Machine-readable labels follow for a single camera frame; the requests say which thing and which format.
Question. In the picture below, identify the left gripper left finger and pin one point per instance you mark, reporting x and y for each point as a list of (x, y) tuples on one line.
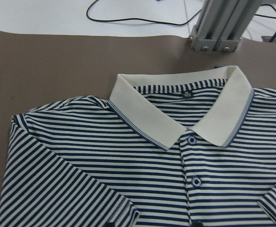
[(109, 224)]

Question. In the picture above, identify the aluminium frame post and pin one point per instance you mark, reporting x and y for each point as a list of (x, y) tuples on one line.
[(221, 24)]

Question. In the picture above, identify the navy white striped polo shirt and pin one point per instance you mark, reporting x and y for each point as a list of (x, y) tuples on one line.
[(162, 151)]

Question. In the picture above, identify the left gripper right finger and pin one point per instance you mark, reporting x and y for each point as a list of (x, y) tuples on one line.
[(197, 224)]

